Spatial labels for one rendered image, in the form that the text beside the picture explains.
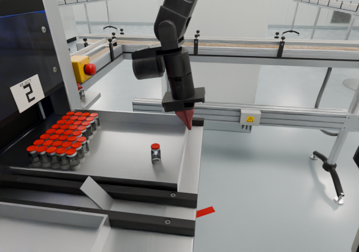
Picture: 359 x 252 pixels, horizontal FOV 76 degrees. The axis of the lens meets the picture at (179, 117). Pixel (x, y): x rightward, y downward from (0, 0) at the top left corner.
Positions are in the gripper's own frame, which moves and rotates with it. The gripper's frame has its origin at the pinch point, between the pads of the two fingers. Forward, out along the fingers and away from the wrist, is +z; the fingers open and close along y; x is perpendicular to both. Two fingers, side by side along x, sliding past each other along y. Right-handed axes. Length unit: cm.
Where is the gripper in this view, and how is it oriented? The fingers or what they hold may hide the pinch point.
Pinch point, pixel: (189, 126)
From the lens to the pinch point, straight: 60.6
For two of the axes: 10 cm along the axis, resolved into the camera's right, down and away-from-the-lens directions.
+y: -9.7, 1.0, 2.0
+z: 1.9, 8.6, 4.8
